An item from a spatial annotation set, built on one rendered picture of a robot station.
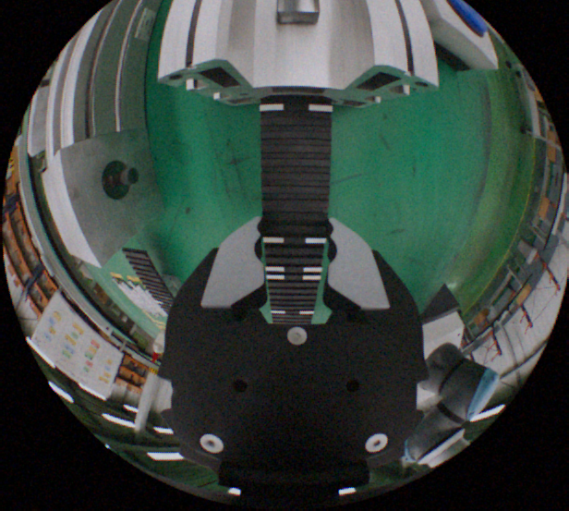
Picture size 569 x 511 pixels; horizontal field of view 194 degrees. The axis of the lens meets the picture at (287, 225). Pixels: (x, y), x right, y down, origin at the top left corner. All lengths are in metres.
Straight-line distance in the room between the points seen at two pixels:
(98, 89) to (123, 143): 0.06
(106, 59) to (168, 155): 0.12
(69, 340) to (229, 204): 3.07
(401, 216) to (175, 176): 0.23
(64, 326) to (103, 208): 2.93
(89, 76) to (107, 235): 0.13
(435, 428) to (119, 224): 0.59
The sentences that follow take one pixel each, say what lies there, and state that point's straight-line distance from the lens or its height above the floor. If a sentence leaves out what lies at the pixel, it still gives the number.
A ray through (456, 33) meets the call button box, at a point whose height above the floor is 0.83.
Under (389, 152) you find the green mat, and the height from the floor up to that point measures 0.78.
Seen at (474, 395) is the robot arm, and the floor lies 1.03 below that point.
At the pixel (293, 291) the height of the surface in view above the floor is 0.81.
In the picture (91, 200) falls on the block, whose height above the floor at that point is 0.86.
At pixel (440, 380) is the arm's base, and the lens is 0.53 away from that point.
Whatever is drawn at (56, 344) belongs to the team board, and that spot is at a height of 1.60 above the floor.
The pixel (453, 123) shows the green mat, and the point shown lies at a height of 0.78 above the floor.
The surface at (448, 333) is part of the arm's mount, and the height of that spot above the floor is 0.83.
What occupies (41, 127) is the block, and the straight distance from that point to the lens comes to 0.36.
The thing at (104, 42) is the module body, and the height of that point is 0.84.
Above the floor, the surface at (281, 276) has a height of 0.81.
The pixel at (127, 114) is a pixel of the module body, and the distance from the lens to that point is 0.18.
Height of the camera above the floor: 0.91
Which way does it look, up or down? 59 degrees down
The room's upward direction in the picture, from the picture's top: 176 degrees counter-clockwise
